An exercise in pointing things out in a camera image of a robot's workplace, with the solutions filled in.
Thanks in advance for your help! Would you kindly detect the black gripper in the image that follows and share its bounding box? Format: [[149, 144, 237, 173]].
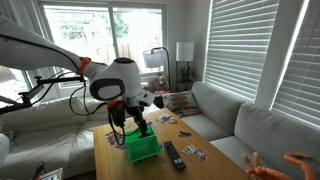
[[125, 105, 149, 139]]

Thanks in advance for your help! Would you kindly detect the green plastic tool box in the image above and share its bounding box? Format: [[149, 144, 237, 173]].
[[124, 125, 163, 164]]

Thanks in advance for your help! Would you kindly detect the snowman paper cutout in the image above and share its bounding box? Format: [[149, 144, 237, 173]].
[[155, 113, 178, 125]]

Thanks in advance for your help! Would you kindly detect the Santa paper cutout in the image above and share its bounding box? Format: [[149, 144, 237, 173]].
[[104, 130, 127, 150]]

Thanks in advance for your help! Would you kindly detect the black remote control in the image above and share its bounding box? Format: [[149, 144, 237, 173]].
[[162, 140, 187, 172]]

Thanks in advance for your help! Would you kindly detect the small dark paper cutout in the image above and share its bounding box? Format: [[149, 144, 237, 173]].
[[178, 130, 193, 138]]

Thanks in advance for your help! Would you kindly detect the beige pillow with brown ovals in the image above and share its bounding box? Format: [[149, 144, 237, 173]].
[[162, 90, 201, 118]]

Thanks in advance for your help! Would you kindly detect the small picture card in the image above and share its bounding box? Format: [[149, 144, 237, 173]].
[[193, 148, 208, 162], [181, 144, 197, 156]]

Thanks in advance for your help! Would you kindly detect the stuffed toy figure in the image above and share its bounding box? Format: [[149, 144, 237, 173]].
[[148, 73, 171, 96]]

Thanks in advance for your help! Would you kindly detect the pink patterned pillow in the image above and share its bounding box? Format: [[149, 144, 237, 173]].
[[181, 107, 203, 118]]

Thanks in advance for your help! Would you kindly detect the green house plant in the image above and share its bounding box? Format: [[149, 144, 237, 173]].
[[178, 64, 197, 91]]

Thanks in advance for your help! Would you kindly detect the arc floor lamp white shade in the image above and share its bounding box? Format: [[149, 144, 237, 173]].
[[142, 46, 172, 93]]

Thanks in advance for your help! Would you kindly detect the white table lamp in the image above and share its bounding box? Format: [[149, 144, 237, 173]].
[[175, 41, 195, 91]]

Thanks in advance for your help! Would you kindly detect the white leather sofa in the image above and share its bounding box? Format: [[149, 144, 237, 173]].
[[0, 94, 134, 179]]

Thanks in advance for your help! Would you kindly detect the large glass window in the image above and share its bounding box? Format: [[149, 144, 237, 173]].
[[38, 1, 168, 89]]

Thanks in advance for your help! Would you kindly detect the small framed screen device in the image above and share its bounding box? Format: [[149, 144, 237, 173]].
[[31, 161, 64, 180]]

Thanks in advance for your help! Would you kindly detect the grey fabric sofa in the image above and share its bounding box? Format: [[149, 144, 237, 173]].
[[181, 80, 320, 180]]

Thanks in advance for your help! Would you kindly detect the orange octopus plush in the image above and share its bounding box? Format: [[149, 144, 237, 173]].
[[242, 151, 318, 180]]

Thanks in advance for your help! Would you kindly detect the wide white window blind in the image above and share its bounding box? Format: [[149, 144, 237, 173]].
[[203, 0, 280, 103]]

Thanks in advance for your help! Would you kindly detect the narrow white window blind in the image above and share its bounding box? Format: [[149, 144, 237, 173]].
[[271, 0, 320, 128]]

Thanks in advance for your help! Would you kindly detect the wrist camera on white mount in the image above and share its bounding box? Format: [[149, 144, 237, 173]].
[[134, 89, 165, 110]]

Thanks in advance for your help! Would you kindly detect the black cable with orange connector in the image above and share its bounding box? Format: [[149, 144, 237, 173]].
[[68, 74, 143, 147]]

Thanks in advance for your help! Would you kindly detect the black camera tripod arm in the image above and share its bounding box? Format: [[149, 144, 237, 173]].
[[0, 74, 88, 116]]

